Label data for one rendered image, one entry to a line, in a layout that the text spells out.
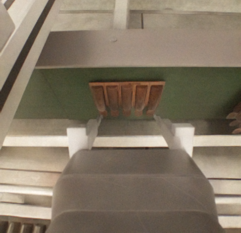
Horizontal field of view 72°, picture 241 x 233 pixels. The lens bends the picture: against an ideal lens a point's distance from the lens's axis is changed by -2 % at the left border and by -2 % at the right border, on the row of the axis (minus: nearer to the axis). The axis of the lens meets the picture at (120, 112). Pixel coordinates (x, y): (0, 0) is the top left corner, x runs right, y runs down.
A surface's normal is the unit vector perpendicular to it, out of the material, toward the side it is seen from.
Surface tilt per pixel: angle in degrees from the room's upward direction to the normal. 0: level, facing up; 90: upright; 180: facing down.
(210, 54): 90
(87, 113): 2
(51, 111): 2
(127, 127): 90
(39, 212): 90
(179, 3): 0
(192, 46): 90
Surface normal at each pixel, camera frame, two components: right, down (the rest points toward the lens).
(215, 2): -0.04, 0.86
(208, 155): -0.02, -0.51
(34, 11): 1.00, 0.03
